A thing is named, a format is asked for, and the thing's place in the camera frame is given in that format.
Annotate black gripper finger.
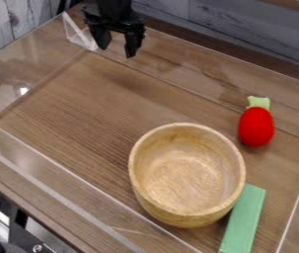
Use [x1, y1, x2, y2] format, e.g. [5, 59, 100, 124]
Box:
[124, 31, 146, 58]
[89, 25, 112, 50]

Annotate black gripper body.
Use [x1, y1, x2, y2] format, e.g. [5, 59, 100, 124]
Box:
[81, 6, 146, 35]

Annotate red plush strawberry toy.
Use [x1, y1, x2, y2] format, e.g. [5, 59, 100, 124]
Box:
[238, 96, 275, 147]

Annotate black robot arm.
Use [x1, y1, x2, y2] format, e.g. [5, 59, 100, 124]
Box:
[81, 0, 146, 58]

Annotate wooden bowl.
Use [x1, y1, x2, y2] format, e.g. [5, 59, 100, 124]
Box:
[128, 123, 247, 228]

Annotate green rectangular block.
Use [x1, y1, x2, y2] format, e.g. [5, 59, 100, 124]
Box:
[218, 184, 266, 253]

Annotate clear acrylic corner bracket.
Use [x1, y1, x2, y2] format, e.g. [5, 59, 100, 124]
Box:
[61, 12, 97, 51]

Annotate clear acrylic enclosure walls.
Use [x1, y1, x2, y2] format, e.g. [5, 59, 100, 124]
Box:
[0, 9, 299, 253]

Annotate black table leg bracket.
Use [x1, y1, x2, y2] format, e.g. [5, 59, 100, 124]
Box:
[8, 208, 55, 253]

